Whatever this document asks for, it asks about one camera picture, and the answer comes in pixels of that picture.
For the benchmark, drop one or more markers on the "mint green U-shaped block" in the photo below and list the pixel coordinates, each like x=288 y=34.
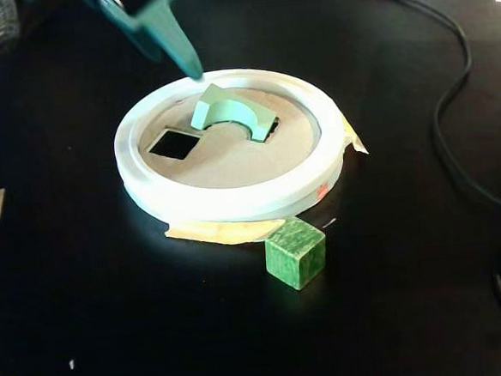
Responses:
x=227 y=108

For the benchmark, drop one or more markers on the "dark green wooden cube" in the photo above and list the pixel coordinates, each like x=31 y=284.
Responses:
x=294 y=254

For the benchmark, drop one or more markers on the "beige masking tape strip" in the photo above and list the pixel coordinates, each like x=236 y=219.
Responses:
x=219 y=233
x=356 y=139

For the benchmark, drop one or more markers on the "white round shape sorter lid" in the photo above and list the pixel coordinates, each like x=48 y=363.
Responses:
x=234 y=198

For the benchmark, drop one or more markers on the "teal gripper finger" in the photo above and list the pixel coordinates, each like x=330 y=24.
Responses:
x=171 y=38
x=127 y=29

